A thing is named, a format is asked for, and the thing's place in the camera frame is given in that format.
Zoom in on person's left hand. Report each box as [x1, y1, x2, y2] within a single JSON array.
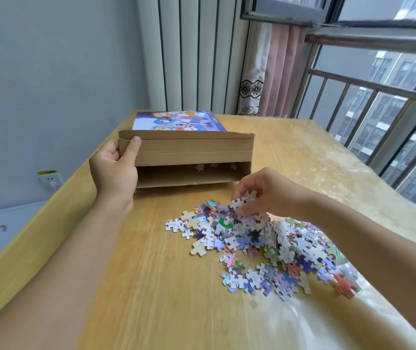
[[89, 136, 142, 203]]

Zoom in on person's right hand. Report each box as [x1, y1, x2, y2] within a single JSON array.
[[231, 167, 313, 220]]

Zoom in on white jigsaw piece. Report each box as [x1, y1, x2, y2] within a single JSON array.
[[231, 191, 258, 215]]

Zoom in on brown cardboard box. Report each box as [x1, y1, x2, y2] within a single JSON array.
[[118, 130, 256, 191]]

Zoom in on person's right forearm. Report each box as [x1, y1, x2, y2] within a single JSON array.
[[298, 191, 416, 350]]

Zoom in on person's left forearm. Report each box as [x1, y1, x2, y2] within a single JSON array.
[[0, 194, 136, 350]]

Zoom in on pile of jigsaw puzzle pieces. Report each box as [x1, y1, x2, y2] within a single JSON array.
[[164, 199, 362, 302]]

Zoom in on blue cartoon puzzle box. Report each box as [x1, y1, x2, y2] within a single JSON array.
[[132, 110, 228, 132]]

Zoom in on white floral curtain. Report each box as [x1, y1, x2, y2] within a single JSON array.
[[236, 21, 273, 116]]

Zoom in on pink curtain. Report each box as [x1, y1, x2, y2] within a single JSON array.
[[258, 25, 309, 118]]

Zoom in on grey apartment buildings outside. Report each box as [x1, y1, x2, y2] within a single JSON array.
[[330, 0, 416, 224]]

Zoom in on metal window railing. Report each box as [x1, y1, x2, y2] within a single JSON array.
[[290, 32, 416, 217]]

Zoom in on white wall socket with plug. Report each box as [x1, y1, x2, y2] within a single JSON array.
[[37, 170, 65, 192]]

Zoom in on white cabinet with handle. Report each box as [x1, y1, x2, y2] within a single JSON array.
[[0, 201, 49, 271]]

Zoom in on dark window frame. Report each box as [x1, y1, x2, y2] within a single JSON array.
[[240, 0, 416, 29]]

